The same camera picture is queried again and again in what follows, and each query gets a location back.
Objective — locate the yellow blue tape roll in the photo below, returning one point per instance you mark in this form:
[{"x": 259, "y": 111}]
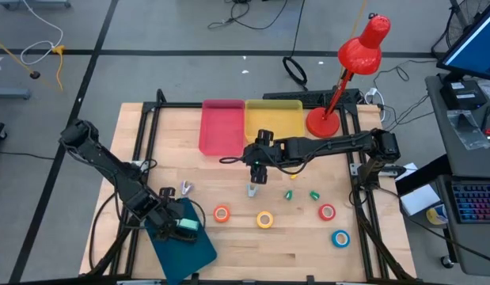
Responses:
[{"x": 431, "y": 215}]

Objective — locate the black computer monitor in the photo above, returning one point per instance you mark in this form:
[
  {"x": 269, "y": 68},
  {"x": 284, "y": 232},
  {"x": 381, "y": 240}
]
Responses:
[{"x": 478, "y": 47}]

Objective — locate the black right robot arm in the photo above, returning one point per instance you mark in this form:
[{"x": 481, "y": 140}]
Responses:
[{"x": 339, "y": 144}]

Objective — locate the grey metal floor base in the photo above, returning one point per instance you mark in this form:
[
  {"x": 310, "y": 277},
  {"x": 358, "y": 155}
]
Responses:
[
  {"x": 31, "y": 3},
  {"x": 9, "y": 93}
]

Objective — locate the yellow staple remover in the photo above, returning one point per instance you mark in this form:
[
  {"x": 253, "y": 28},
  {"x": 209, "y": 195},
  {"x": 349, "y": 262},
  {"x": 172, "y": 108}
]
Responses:
[{"x": 294, "y": 177}]

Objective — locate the red tape roll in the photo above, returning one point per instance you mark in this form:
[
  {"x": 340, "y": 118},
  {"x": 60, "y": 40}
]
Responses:
[{"x": 320, "y": 212}]

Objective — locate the grey blue staple remover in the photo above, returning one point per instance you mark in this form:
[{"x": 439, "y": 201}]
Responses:
[{"x": 251, "y": 191}]

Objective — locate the black floor fan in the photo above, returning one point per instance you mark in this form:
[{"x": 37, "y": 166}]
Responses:
[{"x": 460, "y": 23}]

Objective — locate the black metal table frame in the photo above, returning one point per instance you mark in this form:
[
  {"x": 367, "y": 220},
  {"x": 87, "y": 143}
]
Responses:
[{"x": 177, "y": 105}]

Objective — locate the teal plastic bin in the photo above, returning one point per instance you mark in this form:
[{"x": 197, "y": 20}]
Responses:
[{"x": 189, "y": 261}]

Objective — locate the small black floor puck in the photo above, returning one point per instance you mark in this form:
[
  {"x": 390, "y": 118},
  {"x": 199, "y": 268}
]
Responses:
[{"x": 35, "y": 74}]

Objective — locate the red desk lamp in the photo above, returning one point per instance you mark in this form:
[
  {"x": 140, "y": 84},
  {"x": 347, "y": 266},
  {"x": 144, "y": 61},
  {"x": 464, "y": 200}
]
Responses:
[{"x": 363, "y": 51}]

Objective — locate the mint green stapler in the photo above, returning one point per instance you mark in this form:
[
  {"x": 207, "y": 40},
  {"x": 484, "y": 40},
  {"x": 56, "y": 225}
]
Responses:
[{"x": 189, "y": 225}]

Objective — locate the clear plastic bag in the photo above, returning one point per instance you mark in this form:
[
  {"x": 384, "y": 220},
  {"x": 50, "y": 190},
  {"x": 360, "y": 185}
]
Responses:
[{"x": 464, "y": 130}]

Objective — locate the black computer keyboard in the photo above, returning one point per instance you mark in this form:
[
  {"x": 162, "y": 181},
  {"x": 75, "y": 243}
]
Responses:
[{"x": 300, "y": 97}]

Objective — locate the white cardboard box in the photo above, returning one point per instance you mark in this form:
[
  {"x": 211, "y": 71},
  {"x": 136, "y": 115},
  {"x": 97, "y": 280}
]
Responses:
[{"x": 418, "y": 198}]

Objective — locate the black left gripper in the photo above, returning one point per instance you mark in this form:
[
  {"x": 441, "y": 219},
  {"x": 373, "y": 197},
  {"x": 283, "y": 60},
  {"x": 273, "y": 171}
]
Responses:
[{"x": 165, "y": 215}]

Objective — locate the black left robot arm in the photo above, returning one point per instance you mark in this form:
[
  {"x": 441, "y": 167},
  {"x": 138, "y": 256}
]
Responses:
[{"x": 110, "y": 166}]

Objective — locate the white purple staple remover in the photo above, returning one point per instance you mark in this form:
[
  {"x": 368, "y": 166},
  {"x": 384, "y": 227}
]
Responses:
[{"x": 186, "y": 187}]

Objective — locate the backlit rainbow keyboard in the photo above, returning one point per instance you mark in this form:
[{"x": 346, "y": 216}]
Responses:
[{"x": 476, "y": 202}]

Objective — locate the black caster wheel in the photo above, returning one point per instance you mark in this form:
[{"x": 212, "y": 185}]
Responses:
[{"x": 447, "y": 261}]

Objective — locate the orange tape roll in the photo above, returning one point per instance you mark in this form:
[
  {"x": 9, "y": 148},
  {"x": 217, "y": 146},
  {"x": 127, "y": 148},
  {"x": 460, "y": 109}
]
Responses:
[{"x": 215, "y": 213}]

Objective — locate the pink translucent plastic bin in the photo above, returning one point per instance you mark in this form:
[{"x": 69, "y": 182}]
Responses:
[{"x": 221, "y": 126}]

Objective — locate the yellow translucent plastic bin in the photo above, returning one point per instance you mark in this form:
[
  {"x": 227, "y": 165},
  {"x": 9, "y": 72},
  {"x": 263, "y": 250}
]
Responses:
[{"x": 280, "y": 118}]

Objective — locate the grey side desk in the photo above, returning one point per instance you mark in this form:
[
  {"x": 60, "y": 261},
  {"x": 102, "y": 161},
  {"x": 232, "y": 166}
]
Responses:
[{"x": 466, "y": 166}]

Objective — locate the black mini computer box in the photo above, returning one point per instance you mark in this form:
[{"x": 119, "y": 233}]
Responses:
[{"x": 462, "y": 95}]

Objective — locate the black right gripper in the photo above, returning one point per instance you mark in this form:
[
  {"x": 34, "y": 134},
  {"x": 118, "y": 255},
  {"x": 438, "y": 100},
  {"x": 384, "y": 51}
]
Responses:
[{"x": 266, "y": 154}]

